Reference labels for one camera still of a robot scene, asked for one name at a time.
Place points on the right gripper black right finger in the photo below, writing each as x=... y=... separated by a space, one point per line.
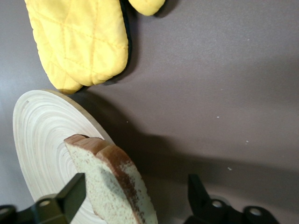
x=198 y=196

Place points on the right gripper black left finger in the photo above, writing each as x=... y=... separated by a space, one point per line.
x=72 y=196

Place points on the yellow quilted oven mitt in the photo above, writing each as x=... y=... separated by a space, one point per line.
x=66 y=88
x=81 y=35

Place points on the brown bread slice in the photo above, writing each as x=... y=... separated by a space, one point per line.
x=112 y=182

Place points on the brown table cover sheet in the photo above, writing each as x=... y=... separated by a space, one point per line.
x=210 y=93

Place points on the round wooden plate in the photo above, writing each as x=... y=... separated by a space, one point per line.
x=42 y=130

